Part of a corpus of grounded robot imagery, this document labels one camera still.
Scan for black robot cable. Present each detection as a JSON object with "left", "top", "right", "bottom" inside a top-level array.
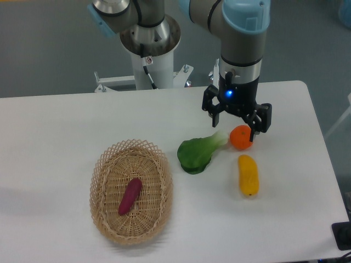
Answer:
[{"left": 139, "top": 43, "right": 158, "bottom": 90}]

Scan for green bok choy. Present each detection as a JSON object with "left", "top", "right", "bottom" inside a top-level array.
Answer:
[{"left": 177, "top": 130, "right": 229, "bottom": 174}]

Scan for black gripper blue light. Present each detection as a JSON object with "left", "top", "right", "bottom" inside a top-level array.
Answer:
[{"left": 202, "top": 73, "right": 273, "bottom": 142}]

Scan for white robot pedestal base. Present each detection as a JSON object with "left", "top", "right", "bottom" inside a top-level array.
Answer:
[{"left": 94, "top": 14, "right": 193, "bottom": 93}]

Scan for oval woven wicker basket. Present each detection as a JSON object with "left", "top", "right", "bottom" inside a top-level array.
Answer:
[{"left": 90, "top": 139, "right": 173, "bottom": 245}]

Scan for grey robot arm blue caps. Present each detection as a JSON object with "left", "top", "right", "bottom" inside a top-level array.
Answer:
[{"left": 87, "top": 1, "right": 272, "bottom": 138}]

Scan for orange tangerine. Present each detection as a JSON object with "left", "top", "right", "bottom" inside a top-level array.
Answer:
[{"left": 229, "top": 125, "right": 253, "bottom": 150}]

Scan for purple sweet potato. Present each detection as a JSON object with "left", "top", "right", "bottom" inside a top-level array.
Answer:
[{"left": 118, "top": 178, "right": 143, "bottom": 215}]

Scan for black device at table edge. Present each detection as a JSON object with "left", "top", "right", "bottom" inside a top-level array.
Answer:
[{"left": 331, "top": 221, "right": 350, "bottom": 250}]

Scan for yellow mango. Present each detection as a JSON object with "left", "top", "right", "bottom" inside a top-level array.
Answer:
[{"left": 238, "top": 155, "right": 259, "bottom": 196}]

